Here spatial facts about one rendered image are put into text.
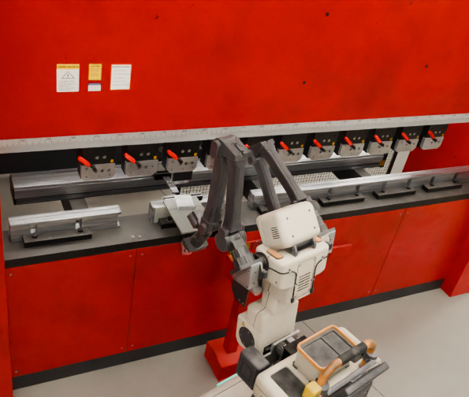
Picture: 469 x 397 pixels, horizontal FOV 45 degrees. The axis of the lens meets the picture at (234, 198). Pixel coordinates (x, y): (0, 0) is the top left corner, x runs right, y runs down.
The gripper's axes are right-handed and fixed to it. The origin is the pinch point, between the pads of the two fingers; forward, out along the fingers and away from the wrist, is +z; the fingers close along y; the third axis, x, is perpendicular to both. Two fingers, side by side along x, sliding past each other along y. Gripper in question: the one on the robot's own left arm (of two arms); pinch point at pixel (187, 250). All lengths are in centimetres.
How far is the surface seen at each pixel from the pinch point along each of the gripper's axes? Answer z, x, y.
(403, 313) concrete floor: 74, 74, -176
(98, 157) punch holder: -6, -52, 22
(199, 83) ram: -41, -58, -19
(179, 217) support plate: 9.5, -19.5, -10.3
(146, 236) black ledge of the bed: 24.2, -20.8, 2.0
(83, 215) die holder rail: 23, -40, 26
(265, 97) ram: -38, -47, -53
